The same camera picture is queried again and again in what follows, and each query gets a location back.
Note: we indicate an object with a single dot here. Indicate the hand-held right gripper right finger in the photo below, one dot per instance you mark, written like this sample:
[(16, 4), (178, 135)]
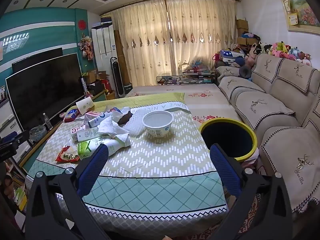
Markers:
[(225, 171)]

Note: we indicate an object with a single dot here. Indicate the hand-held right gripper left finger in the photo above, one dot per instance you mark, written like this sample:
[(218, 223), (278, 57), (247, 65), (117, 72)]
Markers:
[(92, 171)]

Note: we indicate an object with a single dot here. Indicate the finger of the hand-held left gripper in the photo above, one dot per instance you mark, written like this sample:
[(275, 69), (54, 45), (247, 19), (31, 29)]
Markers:
[(22, 135)]

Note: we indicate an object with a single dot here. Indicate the green white carton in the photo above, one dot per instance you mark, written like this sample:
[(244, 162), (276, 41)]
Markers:
[(100, 147)]

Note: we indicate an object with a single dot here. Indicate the red snack packet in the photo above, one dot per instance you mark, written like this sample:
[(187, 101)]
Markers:
[(66, 155)]

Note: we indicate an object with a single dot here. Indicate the black yellow-rimmed trash bin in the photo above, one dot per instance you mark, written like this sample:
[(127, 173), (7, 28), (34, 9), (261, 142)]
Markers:
[(225, 136)]

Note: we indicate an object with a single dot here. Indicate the white pink carton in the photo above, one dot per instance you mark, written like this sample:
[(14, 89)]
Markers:
[(83, 133)]

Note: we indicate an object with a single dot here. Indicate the white tissue paper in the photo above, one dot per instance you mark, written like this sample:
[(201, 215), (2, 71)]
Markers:
[(112, 127)]

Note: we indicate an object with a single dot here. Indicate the white blue carton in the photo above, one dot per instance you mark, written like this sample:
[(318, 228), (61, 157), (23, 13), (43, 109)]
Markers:
[(98, 120)]

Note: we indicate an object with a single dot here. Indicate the brown wallet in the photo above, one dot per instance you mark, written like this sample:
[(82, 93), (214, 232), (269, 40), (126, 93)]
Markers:
[(125, 118)]

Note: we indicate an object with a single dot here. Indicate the white foam mesh sheet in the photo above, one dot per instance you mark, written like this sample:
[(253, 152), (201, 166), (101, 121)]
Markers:
[(137, 125)]

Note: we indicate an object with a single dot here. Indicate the white patterned paper cup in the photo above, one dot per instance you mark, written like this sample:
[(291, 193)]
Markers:
[(84, 105)]

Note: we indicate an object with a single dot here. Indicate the white paper bowl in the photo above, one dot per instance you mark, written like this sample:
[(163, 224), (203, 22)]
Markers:
[(158, 123)]

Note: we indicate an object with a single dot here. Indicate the glass bowl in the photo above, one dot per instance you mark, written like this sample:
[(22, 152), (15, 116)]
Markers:
[(37, 133)]

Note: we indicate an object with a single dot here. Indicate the white plastic drawer unit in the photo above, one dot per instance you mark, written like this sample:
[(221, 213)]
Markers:
[(7, 115)]

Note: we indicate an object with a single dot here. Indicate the clear water bottle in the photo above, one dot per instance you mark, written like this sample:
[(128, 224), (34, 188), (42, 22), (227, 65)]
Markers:
[(47, 122)]

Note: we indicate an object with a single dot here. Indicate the small pink dish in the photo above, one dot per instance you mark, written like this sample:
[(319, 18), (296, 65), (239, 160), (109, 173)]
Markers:
[(62, 115)]

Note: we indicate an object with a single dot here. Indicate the stack of thin colourful booklets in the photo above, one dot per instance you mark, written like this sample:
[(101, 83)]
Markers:
[(20, 195)]

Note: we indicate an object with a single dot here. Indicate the large black television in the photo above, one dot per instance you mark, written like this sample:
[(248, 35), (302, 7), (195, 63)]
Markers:
[(45, 90)]

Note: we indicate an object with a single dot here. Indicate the red box with blue lid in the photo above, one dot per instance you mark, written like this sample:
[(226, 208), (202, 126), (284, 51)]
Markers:
[(71, 115)]

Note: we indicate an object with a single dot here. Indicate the white upright box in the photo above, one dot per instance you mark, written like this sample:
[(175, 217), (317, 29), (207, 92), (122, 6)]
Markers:
[(83, 86)]

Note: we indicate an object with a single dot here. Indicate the black monitor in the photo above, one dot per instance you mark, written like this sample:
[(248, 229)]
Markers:
[(37, 57)]

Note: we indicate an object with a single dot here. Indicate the floral pink bedsheet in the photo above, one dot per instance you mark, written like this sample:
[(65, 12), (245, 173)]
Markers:
[(205, 92)]

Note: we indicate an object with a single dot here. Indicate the red canister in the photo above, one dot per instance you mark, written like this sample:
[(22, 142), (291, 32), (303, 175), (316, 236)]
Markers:
[(108, 84)]

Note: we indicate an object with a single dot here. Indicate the dark green box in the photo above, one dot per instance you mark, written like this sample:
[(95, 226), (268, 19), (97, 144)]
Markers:
[(128, 88)]

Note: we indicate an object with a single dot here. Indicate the open cardboard box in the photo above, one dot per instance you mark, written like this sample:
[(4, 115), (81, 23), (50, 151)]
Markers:
[(96, 77)]

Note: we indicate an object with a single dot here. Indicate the pile of books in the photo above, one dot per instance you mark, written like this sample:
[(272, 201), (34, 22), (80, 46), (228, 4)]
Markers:
[(197, 80)]

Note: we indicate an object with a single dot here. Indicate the beige sofa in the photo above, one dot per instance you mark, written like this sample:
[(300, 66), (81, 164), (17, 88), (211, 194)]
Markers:
[(287, 97)]

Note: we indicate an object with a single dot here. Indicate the black white tower fan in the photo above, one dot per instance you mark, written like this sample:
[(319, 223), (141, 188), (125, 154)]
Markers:
[(116, 77)]

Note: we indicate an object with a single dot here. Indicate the dark neck pillow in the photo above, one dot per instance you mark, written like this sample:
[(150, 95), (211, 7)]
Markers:
[(245, 72)]

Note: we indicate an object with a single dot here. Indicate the low glass table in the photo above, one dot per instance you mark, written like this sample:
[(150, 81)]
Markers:
[(175, 77)]

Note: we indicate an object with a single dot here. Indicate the hanging flower decoration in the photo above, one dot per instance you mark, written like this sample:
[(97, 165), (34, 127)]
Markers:
[(86, 46)]

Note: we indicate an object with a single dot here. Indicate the red bag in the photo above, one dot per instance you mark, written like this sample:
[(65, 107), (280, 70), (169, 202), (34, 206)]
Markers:
[(214, 56)]

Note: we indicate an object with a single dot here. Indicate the blue star-print bag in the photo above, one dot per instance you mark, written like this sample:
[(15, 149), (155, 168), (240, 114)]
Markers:
[(228, 54)]

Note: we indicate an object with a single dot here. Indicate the white standing air conditioner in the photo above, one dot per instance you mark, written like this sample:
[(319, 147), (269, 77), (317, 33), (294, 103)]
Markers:
[(103, 45)]

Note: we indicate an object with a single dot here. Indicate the tall brown cardboard panel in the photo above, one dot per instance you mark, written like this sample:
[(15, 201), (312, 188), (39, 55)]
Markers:
[(120, 52)]

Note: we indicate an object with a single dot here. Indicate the row of stuffed toys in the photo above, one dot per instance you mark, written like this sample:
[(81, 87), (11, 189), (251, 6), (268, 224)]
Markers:
[(280, 48)]

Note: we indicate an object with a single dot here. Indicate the cream embroidered curtain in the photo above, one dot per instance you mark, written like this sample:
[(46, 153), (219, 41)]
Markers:
[(200, 30), (140, 42)]

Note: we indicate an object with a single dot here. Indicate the yellow card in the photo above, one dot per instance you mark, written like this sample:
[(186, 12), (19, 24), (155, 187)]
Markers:
[(292, 18)]

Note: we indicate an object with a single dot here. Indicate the cream card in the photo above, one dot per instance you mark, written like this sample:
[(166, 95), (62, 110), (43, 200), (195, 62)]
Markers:
[(287, 3)]

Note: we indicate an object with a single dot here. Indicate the framed flower painting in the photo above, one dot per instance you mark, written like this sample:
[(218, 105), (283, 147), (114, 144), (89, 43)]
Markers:
[(305, 7)]

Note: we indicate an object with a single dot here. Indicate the red round wall decoration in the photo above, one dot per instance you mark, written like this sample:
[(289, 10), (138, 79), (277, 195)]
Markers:
[(82, 24)]

